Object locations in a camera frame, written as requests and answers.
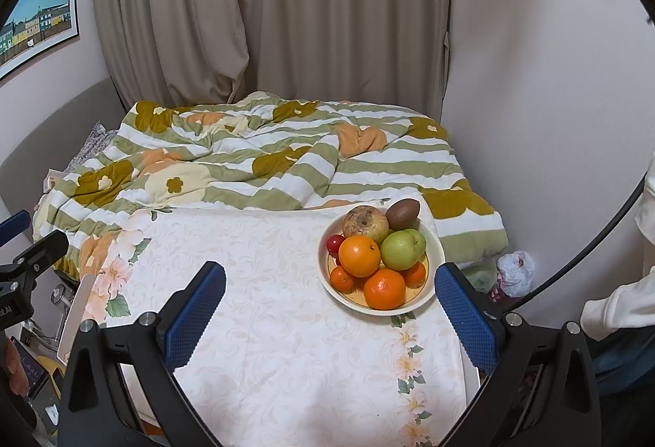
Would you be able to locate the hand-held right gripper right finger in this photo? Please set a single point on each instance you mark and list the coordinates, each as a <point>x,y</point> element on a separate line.
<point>468,319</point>

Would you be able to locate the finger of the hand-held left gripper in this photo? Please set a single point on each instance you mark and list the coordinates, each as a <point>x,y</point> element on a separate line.
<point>46,250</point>
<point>15,224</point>

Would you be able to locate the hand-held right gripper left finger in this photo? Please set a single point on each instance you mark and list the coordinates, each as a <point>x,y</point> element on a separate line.
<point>197,314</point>

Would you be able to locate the small mandarin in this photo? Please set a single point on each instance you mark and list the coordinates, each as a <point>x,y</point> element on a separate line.
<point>342,279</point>
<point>417,274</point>

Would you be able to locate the cream oval bowl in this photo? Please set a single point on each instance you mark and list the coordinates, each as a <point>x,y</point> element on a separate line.
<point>432,247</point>

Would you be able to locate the deep-coloured orange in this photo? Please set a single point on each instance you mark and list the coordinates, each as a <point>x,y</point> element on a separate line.
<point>385,288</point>

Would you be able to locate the small green fruit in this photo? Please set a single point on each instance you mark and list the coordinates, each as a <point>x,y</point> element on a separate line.
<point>420,242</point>

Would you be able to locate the green apple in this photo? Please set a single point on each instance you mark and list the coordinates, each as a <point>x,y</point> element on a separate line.
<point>401,250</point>

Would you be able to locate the brown kiwi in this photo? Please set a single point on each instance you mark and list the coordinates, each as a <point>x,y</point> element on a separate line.
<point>402,213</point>

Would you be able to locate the light orange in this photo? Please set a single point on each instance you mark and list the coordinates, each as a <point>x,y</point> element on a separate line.
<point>359,256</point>

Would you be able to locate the large russet apple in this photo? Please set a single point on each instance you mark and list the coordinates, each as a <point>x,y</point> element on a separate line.
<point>364,222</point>

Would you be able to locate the red cherry tomato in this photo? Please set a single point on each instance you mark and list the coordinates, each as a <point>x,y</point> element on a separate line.
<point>335,244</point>

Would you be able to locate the person's left hand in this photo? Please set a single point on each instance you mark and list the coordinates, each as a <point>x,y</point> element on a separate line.
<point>13,367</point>

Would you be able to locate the small white box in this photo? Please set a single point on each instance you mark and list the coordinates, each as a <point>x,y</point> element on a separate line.
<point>53,181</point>

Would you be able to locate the white plastic bag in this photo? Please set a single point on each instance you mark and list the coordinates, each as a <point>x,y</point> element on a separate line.
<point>517,273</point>

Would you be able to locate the dark tablet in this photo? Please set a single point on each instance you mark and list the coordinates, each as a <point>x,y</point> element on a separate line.
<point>30,370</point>

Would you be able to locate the yellow object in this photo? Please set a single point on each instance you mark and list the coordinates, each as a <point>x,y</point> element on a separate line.
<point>48,373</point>

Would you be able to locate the grey patterned pillow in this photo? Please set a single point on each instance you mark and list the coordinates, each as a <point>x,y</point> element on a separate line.
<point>94,145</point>

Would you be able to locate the grey padded headboard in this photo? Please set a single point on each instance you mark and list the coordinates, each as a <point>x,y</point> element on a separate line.
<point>61,119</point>

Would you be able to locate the person's white sweater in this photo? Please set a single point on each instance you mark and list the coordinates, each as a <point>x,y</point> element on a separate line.
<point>619,303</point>

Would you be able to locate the person's blue jeans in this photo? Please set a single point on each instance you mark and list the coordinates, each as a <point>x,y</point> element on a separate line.
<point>627,365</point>

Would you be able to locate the striped floral blanket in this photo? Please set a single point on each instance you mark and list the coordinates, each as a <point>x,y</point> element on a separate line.
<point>266,155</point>

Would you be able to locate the beige curtain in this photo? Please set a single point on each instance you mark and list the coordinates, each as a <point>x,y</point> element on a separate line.
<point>307,7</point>

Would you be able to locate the framed wall poster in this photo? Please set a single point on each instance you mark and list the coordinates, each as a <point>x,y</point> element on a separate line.
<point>38,22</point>

